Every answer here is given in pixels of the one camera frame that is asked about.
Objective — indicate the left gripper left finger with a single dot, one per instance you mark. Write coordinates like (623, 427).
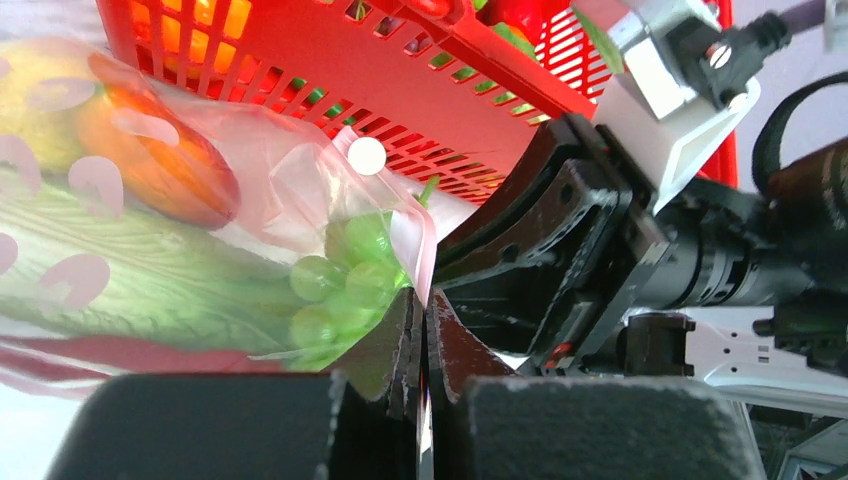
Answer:
(357, 419)

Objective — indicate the clear zip top bag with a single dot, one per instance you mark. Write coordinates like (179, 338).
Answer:
(283, 166)

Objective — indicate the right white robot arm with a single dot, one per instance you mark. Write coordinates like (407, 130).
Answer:
(728, 305)

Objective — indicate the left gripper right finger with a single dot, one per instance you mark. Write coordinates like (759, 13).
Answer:
(489, 422)

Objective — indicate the red tomato toy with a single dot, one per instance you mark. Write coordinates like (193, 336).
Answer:
(162, 161)

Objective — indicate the green grape bunch toy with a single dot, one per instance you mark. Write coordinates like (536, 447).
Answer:
(346, 289)

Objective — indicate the red plastic shopping basket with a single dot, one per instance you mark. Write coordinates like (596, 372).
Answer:
(455, 89)

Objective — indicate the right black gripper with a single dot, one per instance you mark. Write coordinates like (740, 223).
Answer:
(549, 263)

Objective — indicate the yellow lemon toy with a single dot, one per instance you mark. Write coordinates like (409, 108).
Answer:
(44, 82)

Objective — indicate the napa cabbage toy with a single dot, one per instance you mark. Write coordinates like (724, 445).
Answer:
(141, 275)

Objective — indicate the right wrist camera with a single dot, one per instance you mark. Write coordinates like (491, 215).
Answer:
(680, 83)

